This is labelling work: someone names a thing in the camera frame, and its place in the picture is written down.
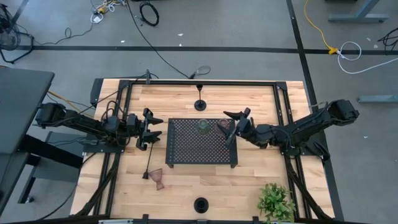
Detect black tall candlestick holder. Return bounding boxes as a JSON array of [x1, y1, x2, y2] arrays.
[[193, 197, 210, 215], [193, 83, 208, 112]]

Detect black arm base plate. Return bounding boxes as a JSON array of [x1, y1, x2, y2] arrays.
[[82, 130, 127, 154], [277, 130, 326, 156]]

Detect yellow extension cable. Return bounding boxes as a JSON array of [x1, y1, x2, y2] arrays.
[[303, 0, 339, 55]]

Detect green potted plant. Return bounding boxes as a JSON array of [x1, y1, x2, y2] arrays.
[[257, 182, 297, 224]]

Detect black tangled cables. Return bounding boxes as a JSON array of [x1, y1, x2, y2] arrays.
[[377, 27, 398, 52]]

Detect black table frame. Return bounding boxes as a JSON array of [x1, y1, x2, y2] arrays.
[[70, 78, 345, 224]]

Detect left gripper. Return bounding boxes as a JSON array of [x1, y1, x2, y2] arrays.
[[126, 108, 164, 152]]

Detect grey looped cable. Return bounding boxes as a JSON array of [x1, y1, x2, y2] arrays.
[[188, 65, 212, 80]]

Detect small pink glass candle holder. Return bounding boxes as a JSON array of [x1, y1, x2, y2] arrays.
[[215, 118, 231, 138]]

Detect large pink ribbed glass holder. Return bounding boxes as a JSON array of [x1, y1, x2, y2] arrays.
[[148, 168, 166, 191]]

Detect grey T-shaped desk foot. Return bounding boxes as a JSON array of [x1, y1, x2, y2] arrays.
[[328, 0, 390, 23]]

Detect black round ball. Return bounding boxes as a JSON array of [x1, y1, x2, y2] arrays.
[[142, 141, 155, 180]]

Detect long black floor cable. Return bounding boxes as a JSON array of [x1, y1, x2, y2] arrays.
[[126, 0, 191, 79]]

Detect black corner bracket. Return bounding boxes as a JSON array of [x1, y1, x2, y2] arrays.
[[90, 77, 105, 108]]

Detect silver bar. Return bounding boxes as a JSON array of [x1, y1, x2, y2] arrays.
[[98, 218, 134, 224]]

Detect green ribbed glass candle holder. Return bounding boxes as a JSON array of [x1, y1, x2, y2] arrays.
[[197, 118, 211, 136]]

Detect black diagonal frame strut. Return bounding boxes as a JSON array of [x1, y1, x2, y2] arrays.
[[76, 154, 121, 217], [285, 155, 335, 220]]

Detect thin yellow cable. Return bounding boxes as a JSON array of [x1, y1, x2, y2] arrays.
[[46, 90, 96, 118]]

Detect grey straight desk foot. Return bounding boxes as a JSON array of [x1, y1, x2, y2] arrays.
[[356, 94, 398, 104]]

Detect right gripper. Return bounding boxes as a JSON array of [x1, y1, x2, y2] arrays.
[[217, 107, 259, 147]]

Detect black perforated metal riser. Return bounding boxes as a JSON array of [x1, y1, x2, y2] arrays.
[[165, 117, 239, 169]]

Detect white floor cable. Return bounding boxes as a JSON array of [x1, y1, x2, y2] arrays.
[[337, 41, 398, 75]]

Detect black floor fan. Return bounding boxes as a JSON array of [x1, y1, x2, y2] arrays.
[[0, 2, 35, 65]]

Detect coiled black cable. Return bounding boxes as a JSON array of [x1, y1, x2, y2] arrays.
[[138, 1, 160, 27]]

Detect white and yellow cable bundle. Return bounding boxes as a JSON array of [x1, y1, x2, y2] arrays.
[[90, 0, 127, 25]]

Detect dark grey desk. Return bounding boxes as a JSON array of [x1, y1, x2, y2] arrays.
[[0, 67, 85, 215]]

